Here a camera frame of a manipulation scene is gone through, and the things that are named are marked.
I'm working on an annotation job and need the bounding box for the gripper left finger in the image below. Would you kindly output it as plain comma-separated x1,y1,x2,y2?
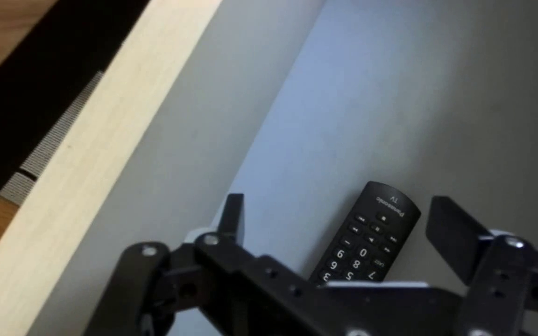
81,193,326,336

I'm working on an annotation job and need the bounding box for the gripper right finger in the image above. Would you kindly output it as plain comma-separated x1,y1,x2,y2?
425,196,538,336

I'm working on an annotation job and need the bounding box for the black remote control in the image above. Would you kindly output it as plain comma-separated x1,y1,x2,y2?
307,181,422,286

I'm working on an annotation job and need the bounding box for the drawer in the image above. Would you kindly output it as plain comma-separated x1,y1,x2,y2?
0,0,538,336

